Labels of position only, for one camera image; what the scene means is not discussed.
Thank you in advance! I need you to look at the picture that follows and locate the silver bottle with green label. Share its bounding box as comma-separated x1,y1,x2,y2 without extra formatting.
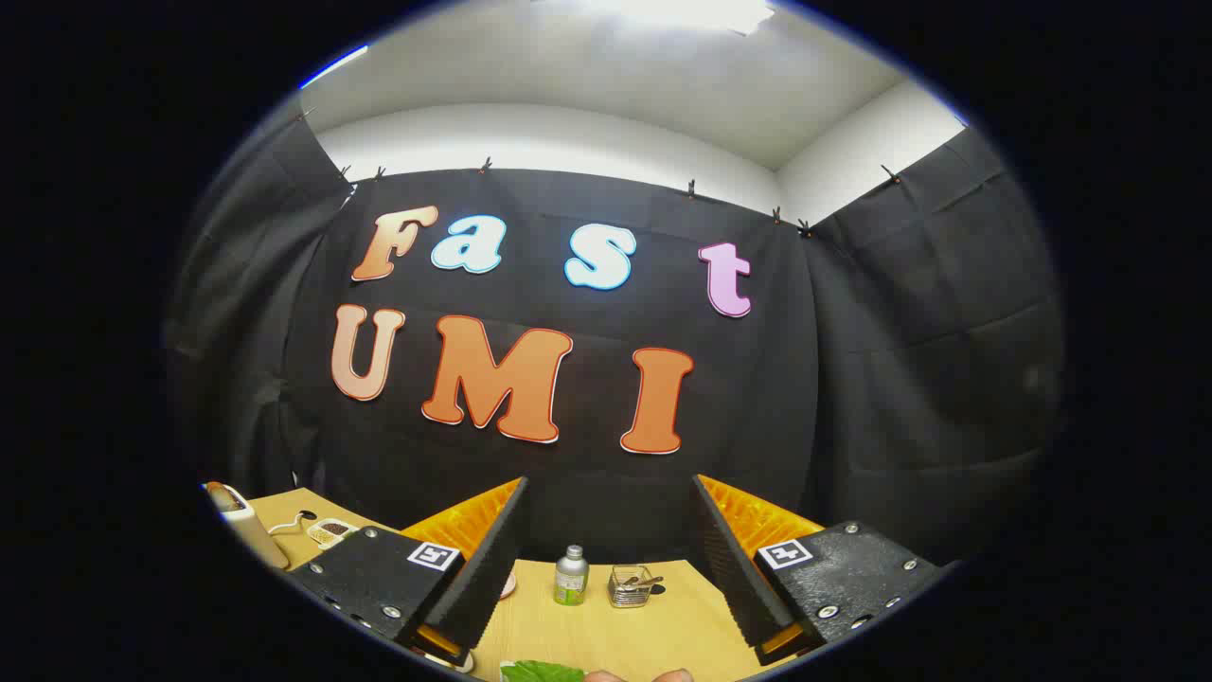
554,545,590,607

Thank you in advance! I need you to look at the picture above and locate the wire mesh basket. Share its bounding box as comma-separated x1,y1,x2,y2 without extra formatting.
608,565,664,609

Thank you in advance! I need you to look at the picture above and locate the white toaster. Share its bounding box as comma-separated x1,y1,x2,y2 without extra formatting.
204,481,290,571

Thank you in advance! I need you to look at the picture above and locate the black backdrop cloth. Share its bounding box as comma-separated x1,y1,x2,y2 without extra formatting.
163,95,1066,569

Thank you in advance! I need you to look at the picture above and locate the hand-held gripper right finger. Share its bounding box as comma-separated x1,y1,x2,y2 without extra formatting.
690,474,951,668

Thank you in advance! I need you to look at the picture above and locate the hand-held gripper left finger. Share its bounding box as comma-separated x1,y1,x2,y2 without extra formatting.
287,476,529,669

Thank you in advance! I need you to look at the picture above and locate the ceiling light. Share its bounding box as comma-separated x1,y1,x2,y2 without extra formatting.
568,0,777,37

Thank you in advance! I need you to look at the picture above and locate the white divided dish with seeds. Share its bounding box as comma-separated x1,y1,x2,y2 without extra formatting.
308,518,360,551

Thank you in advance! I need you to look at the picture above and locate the green lettuce leaf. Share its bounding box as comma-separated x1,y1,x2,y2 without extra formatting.
500,660,587,682

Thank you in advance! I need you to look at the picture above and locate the row of black cloth clips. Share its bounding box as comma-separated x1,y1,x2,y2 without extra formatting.
298,107,905,238

